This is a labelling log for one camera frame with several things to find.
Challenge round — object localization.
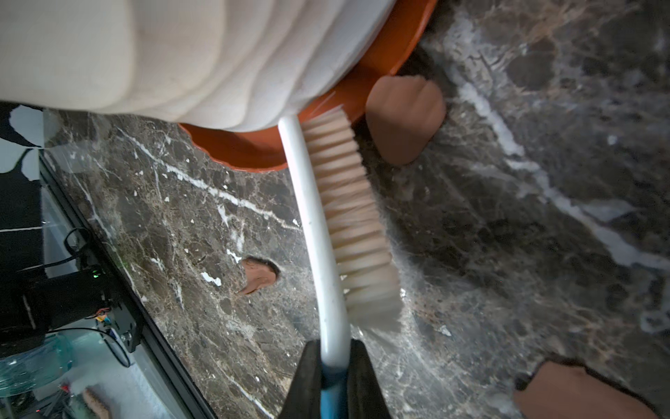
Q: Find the orange plastic saucer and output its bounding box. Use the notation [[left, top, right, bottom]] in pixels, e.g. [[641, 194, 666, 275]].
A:
[[179, 0, 437, 173]]

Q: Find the brown mud piece small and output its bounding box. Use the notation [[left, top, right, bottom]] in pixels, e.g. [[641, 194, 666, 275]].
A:
[[238, 257, 280, 295]]

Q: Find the brown mud piece near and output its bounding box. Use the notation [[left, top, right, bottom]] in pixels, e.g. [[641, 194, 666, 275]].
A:
[[513, 361, 658, 418]]

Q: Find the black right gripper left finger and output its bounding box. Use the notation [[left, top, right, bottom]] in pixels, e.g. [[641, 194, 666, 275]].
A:
[[277, 340, 322, 419]]

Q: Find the brown mud piece large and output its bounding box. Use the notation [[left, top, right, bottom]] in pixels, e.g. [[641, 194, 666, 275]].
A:
[[366, 75, 447, 166]]

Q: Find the white wavy ceramic pot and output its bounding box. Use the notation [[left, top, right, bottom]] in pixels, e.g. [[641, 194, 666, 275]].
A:
[[1, 1, 394, 132]]

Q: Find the blue white scrub brush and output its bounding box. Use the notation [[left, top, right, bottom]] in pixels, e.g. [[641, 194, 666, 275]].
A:
[[278, 109, 403, 418]]

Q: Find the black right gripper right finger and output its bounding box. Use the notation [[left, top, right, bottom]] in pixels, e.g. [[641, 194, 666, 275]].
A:
[[347, 340, 392, 419]]

